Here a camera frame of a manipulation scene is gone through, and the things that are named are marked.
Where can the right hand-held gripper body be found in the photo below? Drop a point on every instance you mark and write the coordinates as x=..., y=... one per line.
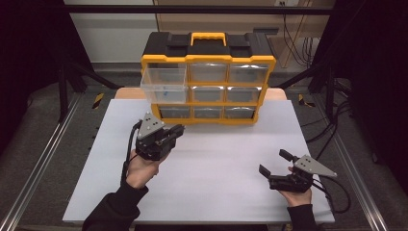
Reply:
x=304, y=170

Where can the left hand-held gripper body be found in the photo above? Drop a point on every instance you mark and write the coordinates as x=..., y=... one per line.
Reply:
x=149, y=128

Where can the blue push pin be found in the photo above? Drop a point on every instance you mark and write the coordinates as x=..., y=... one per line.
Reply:
x=165, y=94

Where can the clear plastic pulled drawer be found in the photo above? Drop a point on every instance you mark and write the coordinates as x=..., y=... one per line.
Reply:
x=160, y=86

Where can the yellow black drawer organizer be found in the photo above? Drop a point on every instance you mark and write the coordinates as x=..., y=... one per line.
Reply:
x=208, y=48

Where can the person's right hand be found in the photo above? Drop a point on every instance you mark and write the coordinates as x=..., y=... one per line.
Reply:
x=298, y=198

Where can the person's left hand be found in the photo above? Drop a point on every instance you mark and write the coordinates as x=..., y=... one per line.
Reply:
x=141, y=170

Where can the yellow black hazard tape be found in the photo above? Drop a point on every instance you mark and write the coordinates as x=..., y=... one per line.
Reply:
x=304, y=101
x=97, y=100

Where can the set of clear closed drawers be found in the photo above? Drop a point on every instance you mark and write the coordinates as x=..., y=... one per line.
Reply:
x=243, y=94

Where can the black curtain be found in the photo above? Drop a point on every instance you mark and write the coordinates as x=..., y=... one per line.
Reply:
x=29, y=64
x=378, y=80

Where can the aluminium floor rail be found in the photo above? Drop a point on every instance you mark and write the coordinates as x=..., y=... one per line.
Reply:
x=38, y=163
x=362, y=189

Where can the black frame strut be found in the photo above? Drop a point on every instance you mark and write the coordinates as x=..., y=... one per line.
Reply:
x=330, y=93
x=62, y=93

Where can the black horizontal frame bar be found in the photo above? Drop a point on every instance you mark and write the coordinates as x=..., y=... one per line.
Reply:
x=192, y=9

